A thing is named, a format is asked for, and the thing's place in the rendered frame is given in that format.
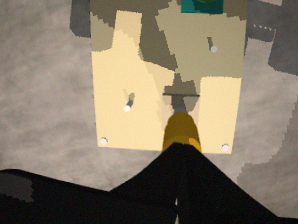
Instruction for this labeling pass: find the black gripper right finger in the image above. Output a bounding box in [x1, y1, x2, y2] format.
[177, 144, 298, 224]

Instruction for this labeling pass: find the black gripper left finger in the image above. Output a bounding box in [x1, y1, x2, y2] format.
[0, 141, 185, 224]

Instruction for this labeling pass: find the cream circuit board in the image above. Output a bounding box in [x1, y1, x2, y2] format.
[89, 0, 247, 153]

